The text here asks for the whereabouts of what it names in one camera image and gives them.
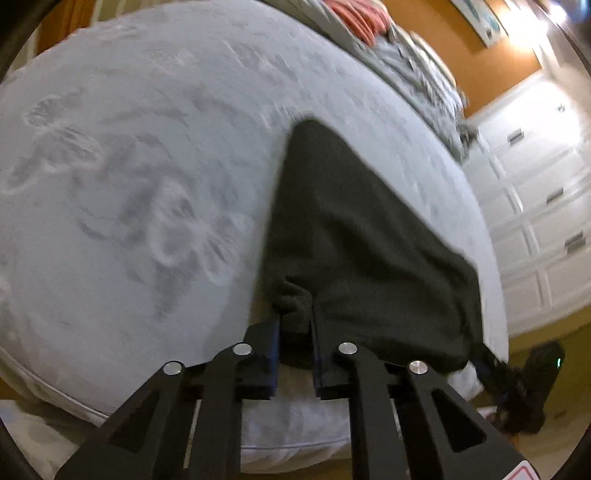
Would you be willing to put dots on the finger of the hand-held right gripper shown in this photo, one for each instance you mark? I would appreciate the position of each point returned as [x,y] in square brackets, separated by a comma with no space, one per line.
[489,369]

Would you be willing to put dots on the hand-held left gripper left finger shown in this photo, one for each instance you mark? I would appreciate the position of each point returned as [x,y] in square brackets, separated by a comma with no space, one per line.
[276,355]

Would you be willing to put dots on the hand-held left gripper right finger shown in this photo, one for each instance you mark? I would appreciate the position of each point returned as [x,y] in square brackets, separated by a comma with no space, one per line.
[316,369]

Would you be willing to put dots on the dark grey pants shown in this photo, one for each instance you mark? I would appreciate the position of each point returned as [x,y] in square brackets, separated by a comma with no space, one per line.
[360,249]

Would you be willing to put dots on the white panelled wardrobe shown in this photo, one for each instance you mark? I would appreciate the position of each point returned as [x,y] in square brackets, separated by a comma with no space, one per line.
[531,184]

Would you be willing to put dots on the bed with butterfly sheet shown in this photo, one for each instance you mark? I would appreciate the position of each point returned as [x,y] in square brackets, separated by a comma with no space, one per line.
[161,115]

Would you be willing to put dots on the grey-blue ruffled duvet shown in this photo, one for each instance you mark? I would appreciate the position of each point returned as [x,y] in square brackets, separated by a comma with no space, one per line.
[415,69]

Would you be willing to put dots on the orange curtain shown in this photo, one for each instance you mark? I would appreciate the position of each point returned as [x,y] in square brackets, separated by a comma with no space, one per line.
[64,23]

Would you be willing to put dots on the framed wall picture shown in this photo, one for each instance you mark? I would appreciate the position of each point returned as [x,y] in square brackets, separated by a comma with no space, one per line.
[480,21]

